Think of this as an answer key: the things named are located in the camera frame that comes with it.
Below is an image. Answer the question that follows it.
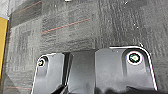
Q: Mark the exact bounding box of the thick grey torso limb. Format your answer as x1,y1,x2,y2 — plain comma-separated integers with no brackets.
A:
64,49,98,94

